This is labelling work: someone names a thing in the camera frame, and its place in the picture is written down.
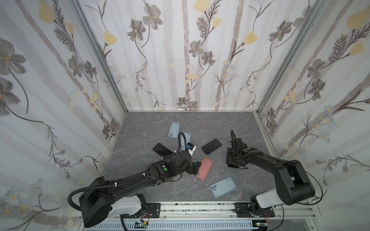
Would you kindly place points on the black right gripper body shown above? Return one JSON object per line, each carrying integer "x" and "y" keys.
{"x": 232, "y": 159}

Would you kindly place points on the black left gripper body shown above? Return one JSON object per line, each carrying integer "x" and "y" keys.
{"x": 190, "y": 168}

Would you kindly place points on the pink phone case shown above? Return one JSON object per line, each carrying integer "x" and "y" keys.
{"x": 206, "y": 165}

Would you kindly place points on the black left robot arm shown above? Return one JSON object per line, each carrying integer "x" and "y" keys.
{"x": 98, "y": 198}

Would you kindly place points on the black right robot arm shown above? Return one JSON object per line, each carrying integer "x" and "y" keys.
{"x": 292, "y": 184}

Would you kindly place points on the blue-edged black phone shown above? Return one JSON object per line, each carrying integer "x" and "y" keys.
{"x": 211, "y": 146}

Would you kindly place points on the light blue case near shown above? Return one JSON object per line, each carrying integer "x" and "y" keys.
{"x": 185, "y": 140}

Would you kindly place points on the light blue case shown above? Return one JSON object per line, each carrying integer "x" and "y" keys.
{"x": 185, "y": 140}
{"x": 174, "y": 130}

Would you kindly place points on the purple-edged black phone far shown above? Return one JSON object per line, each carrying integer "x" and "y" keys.
{"x": 161, "y": 150}

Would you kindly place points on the light blue phone face down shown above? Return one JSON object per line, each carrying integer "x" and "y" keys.
{"x": 222, "y": 187}

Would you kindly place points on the light blue case far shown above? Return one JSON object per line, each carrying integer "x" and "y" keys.
{"x": 174, "y": 130}

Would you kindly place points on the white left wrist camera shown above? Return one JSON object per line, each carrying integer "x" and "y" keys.
{"x": 191, "y": 148}

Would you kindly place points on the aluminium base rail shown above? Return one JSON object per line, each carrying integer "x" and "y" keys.
{"x": 209, "y": 209}

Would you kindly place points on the white cable duct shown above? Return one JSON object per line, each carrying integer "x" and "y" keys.
{"x": 191, "y": 225}

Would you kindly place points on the aluminium corner frame post right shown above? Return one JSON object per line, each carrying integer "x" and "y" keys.
{"x": 296, "y": 39}

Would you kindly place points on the aluminium corner frame post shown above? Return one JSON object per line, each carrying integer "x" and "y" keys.
{"x": 296, "y": 39}
{"x": 93, "y": 42}

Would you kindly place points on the aluminium corner frame post left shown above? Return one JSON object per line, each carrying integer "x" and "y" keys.
{"x": 93, "y": 42}

